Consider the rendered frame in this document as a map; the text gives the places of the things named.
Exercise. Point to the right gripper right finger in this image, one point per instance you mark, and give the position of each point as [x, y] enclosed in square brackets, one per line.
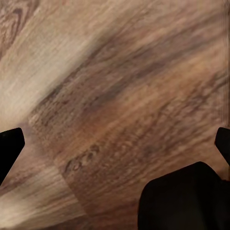
[222, 142]

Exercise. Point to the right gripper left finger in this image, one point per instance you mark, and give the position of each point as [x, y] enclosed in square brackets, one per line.
[11, 144]

